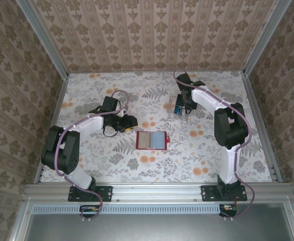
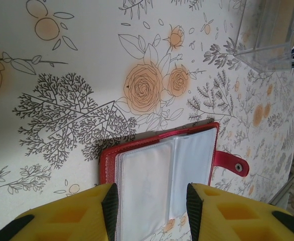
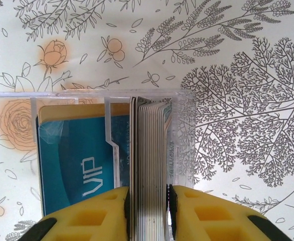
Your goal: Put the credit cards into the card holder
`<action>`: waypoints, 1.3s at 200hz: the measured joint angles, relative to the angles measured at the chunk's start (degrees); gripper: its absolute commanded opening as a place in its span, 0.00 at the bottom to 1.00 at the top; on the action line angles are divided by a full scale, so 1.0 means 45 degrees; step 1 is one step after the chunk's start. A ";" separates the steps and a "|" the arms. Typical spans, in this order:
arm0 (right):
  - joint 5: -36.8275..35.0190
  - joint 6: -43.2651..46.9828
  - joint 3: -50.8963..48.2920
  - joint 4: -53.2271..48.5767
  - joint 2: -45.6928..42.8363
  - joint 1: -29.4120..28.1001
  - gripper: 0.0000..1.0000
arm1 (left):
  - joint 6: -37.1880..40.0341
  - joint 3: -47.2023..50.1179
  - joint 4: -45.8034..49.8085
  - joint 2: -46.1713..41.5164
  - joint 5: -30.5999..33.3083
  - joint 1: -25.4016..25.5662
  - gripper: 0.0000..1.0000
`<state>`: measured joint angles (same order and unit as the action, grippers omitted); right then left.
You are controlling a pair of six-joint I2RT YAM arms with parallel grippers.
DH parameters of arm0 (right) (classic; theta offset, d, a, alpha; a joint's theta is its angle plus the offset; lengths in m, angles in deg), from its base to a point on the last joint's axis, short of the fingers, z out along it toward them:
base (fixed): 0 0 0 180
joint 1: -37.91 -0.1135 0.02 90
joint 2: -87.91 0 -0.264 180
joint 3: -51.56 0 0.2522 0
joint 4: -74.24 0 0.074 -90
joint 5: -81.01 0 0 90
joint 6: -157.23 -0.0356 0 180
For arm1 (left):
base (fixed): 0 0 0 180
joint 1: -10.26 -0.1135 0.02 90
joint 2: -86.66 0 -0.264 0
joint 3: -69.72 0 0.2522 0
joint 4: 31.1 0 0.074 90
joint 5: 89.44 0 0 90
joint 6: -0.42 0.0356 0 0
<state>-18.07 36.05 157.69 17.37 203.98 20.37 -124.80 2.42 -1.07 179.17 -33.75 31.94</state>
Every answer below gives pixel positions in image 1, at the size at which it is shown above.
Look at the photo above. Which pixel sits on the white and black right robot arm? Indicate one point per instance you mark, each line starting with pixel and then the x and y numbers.
pixel 229 130

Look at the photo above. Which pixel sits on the aluminium mounting rail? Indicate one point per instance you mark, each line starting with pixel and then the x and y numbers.
pixel 157 192

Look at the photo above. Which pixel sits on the light blue credit card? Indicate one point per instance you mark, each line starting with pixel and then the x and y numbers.
pixel 157 140

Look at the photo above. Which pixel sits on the grey metal panel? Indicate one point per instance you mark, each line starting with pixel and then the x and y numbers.
pixel 157 226

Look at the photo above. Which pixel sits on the aluminium table edge rail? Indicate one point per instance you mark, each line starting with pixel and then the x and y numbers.
pixel 59 100
pixel 254 100

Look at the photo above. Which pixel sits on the clear acrylic card box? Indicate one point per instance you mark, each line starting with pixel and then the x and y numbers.
pixel 170 111

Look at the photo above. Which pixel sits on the black wiring connector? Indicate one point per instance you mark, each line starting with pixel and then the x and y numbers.
pixel 228 208
pixel 89 209

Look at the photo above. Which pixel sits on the floral patterned table cover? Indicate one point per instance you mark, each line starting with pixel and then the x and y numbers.
pixel 162 170

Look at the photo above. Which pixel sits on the aluminium frame post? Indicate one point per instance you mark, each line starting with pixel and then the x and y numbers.
pixel 42 37
pixel 265 37

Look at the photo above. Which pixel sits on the red card holder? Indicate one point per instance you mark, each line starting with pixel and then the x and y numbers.
pixel 167 140

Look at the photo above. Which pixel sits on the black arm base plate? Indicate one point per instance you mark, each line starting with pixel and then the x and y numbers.
pixel 207 193
pixel 107 193

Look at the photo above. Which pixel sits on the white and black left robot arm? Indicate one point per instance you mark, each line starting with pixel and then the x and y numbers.
pixel 91 123

